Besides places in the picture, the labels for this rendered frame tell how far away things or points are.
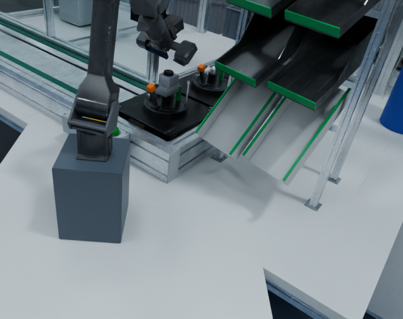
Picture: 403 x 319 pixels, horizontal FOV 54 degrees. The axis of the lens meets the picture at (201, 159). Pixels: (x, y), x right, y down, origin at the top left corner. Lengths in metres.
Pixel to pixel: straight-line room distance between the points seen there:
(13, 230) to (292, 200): 0.73
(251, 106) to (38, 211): 0.61
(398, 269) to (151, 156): 1.09
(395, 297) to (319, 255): 0.86
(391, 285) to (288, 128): 0.97
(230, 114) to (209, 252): 0.38
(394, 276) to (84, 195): 1.30
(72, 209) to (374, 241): 0.76
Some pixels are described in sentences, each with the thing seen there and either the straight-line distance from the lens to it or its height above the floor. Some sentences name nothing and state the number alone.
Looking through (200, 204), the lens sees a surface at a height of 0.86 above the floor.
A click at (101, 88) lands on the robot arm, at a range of 0.80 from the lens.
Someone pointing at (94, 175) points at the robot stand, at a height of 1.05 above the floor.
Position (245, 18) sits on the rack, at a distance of 1.07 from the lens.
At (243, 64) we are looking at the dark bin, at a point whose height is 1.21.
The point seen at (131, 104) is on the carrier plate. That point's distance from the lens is 1.27.
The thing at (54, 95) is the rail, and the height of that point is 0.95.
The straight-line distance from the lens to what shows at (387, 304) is 1.89.
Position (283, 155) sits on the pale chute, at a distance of 1.01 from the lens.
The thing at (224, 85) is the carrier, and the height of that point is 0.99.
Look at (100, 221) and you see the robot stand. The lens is 0.90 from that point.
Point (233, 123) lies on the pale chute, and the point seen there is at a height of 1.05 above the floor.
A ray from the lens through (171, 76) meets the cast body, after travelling 1.20.
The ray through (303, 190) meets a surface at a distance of 1.21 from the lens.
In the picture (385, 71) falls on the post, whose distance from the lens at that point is 2.06.
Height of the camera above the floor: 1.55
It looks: 34 degrees down
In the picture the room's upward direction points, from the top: 9 degrees clockwise
